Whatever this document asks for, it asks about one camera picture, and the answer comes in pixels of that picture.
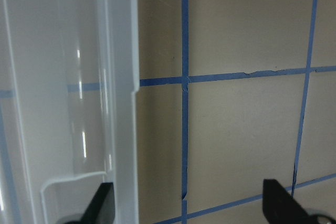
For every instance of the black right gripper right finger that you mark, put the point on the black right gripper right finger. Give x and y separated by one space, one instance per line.
279 207

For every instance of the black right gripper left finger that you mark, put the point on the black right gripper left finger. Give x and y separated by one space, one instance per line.
102 206

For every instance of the clear plastic box lid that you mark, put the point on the clear plastic box lid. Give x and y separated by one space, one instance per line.
69 75

